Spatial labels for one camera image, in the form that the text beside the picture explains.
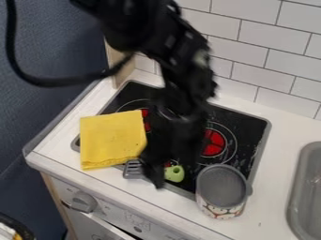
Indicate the grey-topped patterned can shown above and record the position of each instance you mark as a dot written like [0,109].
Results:
[221,190]

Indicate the yellow cloth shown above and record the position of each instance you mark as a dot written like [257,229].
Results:
[110,139]

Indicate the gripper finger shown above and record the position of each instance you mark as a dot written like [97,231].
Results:
[189,168]
[155,175]

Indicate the toy sink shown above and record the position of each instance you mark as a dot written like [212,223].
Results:
[307,190]

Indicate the green toy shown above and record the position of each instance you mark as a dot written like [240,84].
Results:
[174,173]

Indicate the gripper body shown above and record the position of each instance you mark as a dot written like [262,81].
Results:
[175,131]

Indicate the grey tool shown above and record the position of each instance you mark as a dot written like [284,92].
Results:
[132,170]

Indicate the toy stove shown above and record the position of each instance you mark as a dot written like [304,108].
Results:
[240,137]

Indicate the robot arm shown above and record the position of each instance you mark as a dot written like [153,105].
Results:
[167,40]

